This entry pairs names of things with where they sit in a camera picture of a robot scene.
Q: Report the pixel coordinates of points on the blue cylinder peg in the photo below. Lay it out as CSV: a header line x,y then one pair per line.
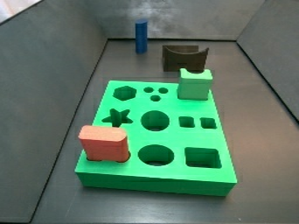
x,y
141,35

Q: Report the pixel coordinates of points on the green shape sorter board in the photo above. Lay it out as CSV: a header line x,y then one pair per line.
x,y
178,149

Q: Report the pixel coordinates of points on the green notched block peg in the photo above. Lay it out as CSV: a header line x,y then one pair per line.
x,y
194,85

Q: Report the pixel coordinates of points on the red block peg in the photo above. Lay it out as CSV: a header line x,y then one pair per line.
x,y
105,143

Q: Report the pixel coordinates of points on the black curved holder stand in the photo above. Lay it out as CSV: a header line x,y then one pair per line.
x,y
185,56

